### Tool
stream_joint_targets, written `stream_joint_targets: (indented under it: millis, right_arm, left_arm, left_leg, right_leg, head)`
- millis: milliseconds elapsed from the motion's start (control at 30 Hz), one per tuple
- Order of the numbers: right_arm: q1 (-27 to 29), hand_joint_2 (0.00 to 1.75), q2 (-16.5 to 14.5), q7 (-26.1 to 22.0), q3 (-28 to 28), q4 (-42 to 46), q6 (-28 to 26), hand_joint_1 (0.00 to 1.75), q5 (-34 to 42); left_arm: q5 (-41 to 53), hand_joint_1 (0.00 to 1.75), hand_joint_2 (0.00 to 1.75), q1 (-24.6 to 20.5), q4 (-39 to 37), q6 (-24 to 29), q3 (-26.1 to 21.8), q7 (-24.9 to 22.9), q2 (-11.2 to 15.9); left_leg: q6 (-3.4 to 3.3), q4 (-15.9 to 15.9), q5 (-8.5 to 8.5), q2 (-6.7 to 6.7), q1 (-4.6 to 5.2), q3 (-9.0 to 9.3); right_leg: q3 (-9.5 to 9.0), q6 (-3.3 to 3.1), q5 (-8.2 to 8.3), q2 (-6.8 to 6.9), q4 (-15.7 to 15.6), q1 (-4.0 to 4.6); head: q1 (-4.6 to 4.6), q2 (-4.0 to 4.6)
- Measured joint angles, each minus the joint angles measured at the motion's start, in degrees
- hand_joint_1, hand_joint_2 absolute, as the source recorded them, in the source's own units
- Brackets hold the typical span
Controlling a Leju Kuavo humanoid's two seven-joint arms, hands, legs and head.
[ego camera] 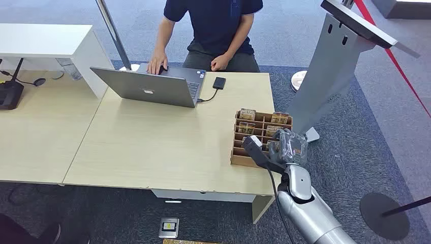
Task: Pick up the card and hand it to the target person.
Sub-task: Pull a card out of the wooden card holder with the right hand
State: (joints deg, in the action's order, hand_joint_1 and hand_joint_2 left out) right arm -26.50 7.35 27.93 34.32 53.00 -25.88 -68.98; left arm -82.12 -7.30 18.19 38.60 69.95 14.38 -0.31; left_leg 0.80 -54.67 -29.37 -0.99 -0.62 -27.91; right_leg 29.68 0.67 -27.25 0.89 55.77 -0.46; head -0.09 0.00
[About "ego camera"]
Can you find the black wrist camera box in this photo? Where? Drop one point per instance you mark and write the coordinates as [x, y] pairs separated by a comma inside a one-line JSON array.
[[256, 152]]

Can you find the gold patterned strip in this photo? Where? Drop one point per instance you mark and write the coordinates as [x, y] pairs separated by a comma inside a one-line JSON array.
[[188, 241]]

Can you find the person's right hand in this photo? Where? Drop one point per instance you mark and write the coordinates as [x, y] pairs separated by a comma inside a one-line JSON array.
[[157, 64]]

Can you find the black round stanchion base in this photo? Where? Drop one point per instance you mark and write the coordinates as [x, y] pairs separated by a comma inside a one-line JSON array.
[[380, 219]]

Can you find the black stanchion pole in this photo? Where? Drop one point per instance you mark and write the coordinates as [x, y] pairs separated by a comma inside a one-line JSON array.
[[410, 204]]

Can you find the red barrier belt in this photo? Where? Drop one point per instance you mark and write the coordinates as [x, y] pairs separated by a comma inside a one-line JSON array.
[[400, 70]]

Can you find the grey kiosk stand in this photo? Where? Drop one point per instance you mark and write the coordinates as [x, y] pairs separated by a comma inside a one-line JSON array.
[[326, 74]]

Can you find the grey round disc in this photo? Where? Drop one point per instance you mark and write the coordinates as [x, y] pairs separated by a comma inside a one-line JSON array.
[[58, 75]]

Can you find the round white stanchion base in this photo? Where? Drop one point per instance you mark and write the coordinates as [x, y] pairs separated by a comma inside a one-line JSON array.
[[298, 80]]

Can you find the black router with antenna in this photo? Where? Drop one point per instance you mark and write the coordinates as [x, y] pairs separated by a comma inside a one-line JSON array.
[[10, 96]]

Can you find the metal floor socket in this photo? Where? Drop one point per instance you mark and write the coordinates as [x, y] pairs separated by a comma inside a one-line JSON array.
[[168, 228]]

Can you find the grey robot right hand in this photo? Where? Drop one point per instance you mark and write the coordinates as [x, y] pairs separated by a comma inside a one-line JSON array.
[[289, 148]]

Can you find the person's left forearm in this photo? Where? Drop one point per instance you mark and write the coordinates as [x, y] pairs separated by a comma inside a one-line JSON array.
[[239, 37]]

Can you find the person's left hand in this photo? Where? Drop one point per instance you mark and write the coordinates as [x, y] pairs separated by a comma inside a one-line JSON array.
[[220, 63]]

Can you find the cardboard card organizer box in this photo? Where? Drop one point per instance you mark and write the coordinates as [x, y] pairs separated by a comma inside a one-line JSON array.
[[240, 158]]

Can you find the grey laptop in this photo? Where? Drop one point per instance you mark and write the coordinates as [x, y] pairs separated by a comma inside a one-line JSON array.
[[151, 87]]

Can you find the white desk underframe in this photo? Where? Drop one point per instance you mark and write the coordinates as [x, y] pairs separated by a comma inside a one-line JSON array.
[[262, 208]]

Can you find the person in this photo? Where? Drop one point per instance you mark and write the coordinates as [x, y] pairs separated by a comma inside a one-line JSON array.
[[215, 27]]

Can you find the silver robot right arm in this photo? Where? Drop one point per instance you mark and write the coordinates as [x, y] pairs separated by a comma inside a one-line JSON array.
[[303, 208]]

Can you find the person's right forearm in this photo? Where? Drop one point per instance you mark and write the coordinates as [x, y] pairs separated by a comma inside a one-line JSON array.
[[163, 40]]

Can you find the silver stanchion pole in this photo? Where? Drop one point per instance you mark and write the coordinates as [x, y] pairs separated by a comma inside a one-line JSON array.
[[114, 33]]

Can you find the round silver stanchion base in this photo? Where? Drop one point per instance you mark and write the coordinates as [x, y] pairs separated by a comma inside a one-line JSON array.
[[134, 67]]

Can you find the white desk shelf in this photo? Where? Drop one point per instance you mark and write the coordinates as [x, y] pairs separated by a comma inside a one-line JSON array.
[[43, 40]]

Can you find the kiosk touch screen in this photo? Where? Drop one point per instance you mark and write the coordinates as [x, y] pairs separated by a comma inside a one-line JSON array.
[[360, 23]]

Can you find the clear plastic water bottle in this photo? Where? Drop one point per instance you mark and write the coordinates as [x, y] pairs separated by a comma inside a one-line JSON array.
[[69, 69]]

